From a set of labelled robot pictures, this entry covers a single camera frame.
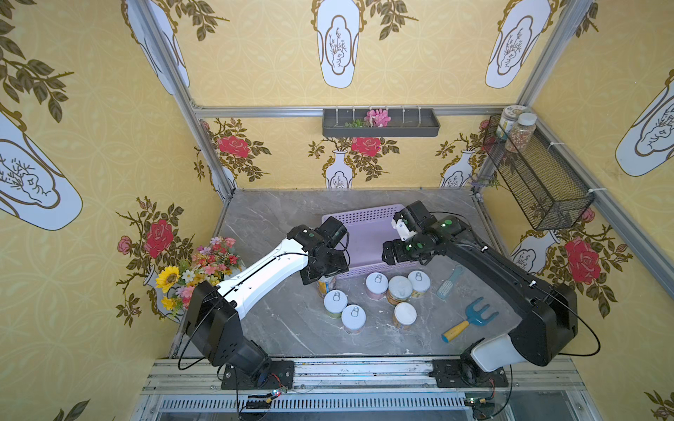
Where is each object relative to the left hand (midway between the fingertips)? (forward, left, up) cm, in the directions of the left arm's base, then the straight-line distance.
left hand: (323, 270), depth 82 cm
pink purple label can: (-13, -9, -7) cm, 17 cm away
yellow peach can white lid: (-5, -24, -5) cm, 25 cm away
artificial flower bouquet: (+2, +34, +3) cm, 34 cm away
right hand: (+4, -24, +3) cm, 25 cm away
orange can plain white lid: (-13, -24, -5) cm, 28 cm away
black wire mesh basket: (+17, -70, +17) cm, 74 cm away
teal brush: (-2, -42, -11) cm, 43 cm away
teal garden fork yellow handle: (-12, -48, -11) cm, 51 cm away
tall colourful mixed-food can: (-4, -1, -2) cm, 4 cm away
